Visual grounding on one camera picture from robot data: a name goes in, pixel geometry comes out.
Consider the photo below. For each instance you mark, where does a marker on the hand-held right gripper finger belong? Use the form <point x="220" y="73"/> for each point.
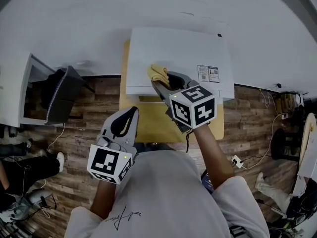
<point x="161" y="90"/>
<point x="184" y="79"/>

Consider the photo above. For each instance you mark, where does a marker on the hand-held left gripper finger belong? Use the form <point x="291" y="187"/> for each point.
<point x="133" y="135"/>
<point x="109" y="128"/>

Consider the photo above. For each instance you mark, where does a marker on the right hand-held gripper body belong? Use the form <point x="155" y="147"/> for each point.
<point x="193" y="108"/>

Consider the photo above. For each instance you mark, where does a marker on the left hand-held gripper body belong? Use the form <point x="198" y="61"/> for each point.
<point x="106" y="163"/>

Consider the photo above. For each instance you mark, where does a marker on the yellow cloth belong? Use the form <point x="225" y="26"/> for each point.
<point x="157" y="74"/>

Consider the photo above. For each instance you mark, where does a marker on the white microwave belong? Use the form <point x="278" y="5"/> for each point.
<point x="173" y="51"/>

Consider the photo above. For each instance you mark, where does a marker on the person's left forearm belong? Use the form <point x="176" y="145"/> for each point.
<point x="104" y="199"/>

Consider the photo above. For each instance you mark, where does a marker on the person's right forearm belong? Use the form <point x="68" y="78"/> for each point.
<point x="213" y="157"/>

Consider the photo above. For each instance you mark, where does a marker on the person's dark trousers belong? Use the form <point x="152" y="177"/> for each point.
<point x="153" y="147"/>

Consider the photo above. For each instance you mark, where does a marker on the small light wooden table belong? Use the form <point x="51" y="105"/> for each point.
<point x="153" y="123"/>

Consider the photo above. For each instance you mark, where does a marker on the person's white t-shirt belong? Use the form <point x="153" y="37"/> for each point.
<point x="161" y="197"/>

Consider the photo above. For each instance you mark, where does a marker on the black jacket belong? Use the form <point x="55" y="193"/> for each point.
<point x="50" y="90"/>

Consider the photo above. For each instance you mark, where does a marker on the white power strip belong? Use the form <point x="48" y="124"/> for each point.
<point x="237" y="161"/>

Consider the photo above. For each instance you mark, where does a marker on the black screen device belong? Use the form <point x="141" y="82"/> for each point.
<point x="206" y="181"/>

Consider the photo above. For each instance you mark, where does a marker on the small white charger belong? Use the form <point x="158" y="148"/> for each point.
<point x="284" y="116"/>

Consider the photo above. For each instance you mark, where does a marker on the white router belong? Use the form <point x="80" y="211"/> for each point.
<point x="301" y="99"/>

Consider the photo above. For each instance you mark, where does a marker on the white box appliance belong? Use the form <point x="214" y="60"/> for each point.
<point x="310" y="155"/>

